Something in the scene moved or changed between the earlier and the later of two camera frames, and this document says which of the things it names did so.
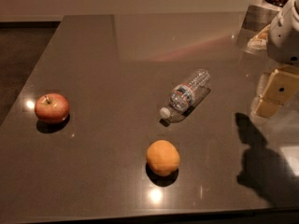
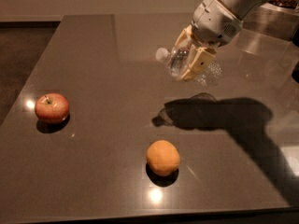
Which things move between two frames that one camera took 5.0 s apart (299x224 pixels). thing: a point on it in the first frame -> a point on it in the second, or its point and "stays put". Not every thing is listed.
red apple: [51, 108] stays put
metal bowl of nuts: [258, 18] stays put
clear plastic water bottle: [185, 97] -> [177, 58]
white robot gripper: [285, 39] -> [214, 24]
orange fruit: [163, 157] stays put
